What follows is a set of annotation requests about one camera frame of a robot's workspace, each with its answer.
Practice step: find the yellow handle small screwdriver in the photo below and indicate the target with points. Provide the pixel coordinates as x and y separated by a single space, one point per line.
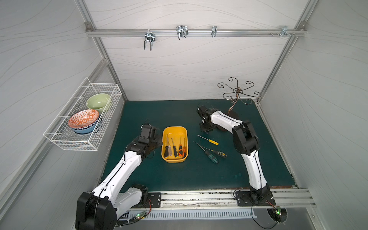
209 140

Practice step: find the blue bowl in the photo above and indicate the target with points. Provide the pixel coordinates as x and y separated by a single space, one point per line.
87 129

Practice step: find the orange black grip screwdriver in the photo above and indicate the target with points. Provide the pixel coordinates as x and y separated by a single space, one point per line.
182 150

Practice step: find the yellow plastic storage box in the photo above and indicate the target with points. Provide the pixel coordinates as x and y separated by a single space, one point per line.
175 144

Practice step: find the clear handle screwdriver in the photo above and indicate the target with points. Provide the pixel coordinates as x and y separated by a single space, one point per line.
169 148

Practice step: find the white wire wall basket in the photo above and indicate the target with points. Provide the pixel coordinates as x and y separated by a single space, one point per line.
61 134

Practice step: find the aluminium cross rail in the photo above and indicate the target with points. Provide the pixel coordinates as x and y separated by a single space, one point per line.
166 33

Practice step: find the metal double hook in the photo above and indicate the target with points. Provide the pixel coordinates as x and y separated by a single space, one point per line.
150 38
182 31

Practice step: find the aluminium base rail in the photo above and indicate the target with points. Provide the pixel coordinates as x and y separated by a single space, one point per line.
224 199

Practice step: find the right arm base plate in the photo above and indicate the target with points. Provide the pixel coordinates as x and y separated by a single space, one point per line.
244 199

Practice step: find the black yellow dotted screwdriver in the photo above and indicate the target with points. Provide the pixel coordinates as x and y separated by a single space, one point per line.
216 152

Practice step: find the green table mat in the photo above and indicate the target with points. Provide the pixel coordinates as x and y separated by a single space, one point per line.
197 172

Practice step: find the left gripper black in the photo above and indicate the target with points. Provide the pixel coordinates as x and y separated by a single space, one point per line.
155 141

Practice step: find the brown metal jewelry stand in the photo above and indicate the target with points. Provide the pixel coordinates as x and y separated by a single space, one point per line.
238 94

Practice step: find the green handle screwdriver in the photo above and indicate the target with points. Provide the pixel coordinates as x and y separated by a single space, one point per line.
209 155

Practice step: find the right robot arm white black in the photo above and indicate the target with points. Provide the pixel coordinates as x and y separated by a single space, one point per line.
246 142

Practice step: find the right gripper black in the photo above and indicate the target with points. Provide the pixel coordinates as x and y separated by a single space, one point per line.
205 125

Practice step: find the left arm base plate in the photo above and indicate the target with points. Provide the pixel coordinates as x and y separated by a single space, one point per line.
153 200

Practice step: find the small metal hook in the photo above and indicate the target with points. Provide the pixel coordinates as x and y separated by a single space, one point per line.
214 31

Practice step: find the green ceramic bowl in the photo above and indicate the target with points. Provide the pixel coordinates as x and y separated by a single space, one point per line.
100 102

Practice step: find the white vent grille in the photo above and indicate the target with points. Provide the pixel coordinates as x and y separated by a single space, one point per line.
207 214

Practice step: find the metal double hook middle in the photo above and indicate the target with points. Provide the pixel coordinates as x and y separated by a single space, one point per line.
182 31

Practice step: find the metal hook right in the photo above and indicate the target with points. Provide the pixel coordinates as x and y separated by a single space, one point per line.
284 33

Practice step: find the orange patterned bowl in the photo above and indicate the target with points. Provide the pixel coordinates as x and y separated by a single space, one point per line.
83 118

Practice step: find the metal double hook left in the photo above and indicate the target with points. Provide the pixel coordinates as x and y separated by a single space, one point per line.
150 38

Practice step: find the black yellow handle screwdriver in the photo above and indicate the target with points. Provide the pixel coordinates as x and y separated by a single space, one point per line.
166 152

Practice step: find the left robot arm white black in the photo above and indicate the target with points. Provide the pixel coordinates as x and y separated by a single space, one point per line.
105 208

